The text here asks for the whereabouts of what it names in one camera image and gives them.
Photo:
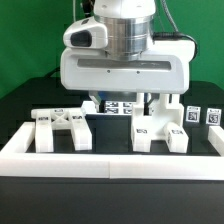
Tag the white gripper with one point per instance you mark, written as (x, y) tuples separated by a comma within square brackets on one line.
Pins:
[(103, 54)]

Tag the white chair seat part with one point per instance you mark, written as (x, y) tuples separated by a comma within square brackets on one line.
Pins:
[(166, 109)]

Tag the white chair back frame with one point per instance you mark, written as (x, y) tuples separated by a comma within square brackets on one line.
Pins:
[(57, 119)]

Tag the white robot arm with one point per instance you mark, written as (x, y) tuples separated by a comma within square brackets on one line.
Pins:
[(129, 9)]

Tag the white marker sheet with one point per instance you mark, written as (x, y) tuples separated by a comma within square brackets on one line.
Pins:
[(108, 108)]

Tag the left small tag cube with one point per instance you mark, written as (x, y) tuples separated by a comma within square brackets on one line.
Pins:
[(193, 114)]

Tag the small tag cube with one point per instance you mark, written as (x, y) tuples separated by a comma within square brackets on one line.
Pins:
[(193, 114), (213, 116)]

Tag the right small tag cube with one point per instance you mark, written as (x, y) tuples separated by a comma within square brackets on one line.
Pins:
[(213, 116)]

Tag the white U-shaped fence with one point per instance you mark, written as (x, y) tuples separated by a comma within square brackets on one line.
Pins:
[(15, 160)]

